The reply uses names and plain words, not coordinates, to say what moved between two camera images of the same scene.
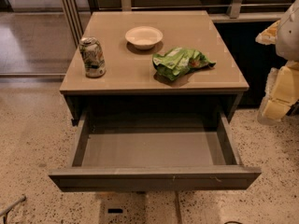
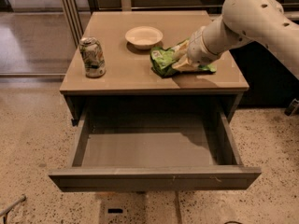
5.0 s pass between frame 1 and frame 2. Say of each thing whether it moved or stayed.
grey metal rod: stayed
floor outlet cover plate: stayed
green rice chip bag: moved
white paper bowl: stayed
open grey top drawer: stayed
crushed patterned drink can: stayed
